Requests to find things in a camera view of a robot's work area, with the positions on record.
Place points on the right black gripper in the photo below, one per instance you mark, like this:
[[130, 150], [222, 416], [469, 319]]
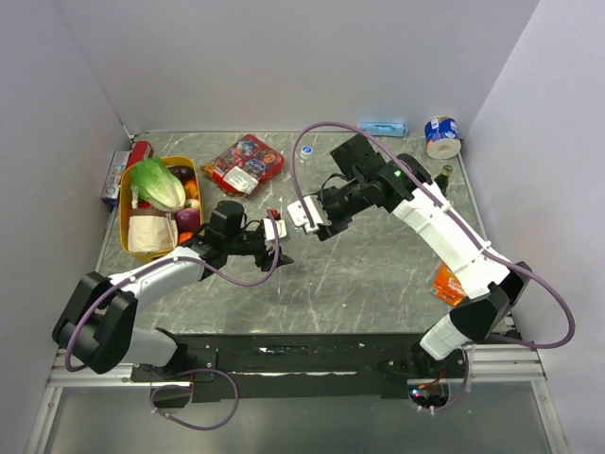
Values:
[[336, 226]]

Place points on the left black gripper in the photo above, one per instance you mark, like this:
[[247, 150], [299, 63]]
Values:
[[264, 259]]

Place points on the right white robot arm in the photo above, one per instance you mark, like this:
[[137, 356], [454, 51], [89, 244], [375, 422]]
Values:
[[406, 190]]

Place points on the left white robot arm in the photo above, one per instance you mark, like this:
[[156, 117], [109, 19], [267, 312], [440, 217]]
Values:
[[97, 327]]

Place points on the green glass bottle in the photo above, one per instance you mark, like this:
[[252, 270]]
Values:
[[443, 178]]

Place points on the orange fruit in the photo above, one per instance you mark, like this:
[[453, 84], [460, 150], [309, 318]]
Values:
[[185, 236]]

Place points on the red onion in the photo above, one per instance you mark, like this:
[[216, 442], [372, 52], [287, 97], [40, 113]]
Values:
[[188, 220]]

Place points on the red snack package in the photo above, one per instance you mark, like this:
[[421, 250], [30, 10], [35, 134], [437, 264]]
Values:
[[239, 169]]

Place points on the blue tissue pack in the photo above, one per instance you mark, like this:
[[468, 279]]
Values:
[[398, 130]]

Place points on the dark eggplant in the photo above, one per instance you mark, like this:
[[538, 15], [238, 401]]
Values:
[[183, 173]]

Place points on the beige paper bag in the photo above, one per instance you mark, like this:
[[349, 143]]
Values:
[[152, 233]]

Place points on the green cabbage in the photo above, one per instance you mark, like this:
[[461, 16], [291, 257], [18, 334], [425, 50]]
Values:
[[157, 185]]

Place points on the orange razor box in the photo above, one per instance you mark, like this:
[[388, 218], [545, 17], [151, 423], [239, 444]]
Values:
[[447, 287]]

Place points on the yellow plastic basket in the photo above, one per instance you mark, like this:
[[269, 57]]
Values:
[[124, 206]]

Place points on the grey foil box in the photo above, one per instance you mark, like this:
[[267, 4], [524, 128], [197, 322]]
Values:
[[111, 188]]

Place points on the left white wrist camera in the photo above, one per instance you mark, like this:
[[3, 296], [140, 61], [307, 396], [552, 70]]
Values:
[[274, 226]]

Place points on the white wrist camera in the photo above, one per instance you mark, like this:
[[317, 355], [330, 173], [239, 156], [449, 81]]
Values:
[[308, 214], [274, 226]]

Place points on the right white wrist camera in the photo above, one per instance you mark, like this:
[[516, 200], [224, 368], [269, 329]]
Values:
[[308, 214]]

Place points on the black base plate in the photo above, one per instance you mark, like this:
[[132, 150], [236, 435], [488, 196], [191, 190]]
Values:
[[307, 365]]

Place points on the aluminium rail frame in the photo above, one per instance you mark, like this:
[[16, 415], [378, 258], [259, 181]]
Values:
[[488, 363]]

